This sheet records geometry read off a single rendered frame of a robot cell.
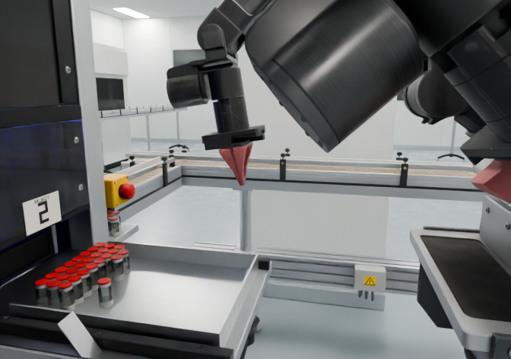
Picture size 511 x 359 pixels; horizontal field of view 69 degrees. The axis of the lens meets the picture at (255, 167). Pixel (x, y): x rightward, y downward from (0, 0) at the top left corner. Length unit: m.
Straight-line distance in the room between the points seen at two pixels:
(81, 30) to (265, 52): 0.74
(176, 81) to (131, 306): 0.39
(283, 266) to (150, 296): 1.01
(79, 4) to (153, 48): 8.80
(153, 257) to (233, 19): 0.51
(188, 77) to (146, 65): 9.09
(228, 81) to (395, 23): 0.48
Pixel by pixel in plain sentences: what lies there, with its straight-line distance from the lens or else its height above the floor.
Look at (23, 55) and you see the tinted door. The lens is 0.78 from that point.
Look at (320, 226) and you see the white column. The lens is 2.20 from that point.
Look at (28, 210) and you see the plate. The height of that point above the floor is 1.03.
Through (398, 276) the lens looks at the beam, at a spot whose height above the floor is 0.51.
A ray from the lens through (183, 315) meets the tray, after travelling 0.66.
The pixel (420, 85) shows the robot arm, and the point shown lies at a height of 1.25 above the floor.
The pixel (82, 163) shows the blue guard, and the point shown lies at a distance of 0.87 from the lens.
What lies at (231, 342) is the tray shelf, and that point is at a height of 0.88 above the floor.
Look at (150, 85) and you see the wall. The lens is 9.68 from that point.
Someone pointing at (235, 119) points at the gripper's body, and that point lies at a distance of 0.63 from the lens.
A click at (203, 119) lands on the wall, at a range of 9.17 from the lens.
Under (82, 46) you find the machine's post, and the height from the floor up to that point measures 1.33.
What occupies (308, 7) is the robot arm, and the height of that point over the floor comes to 1.27.
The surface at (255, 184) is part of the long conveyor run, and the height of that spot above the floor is 0.86.
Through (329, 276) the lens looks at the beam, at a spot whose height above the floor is 0.48.
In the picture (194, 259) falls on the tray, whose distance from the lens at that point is 0.82.
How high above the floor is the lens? 1.24
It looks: 11 degrees down
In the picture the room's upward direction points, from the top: straight up
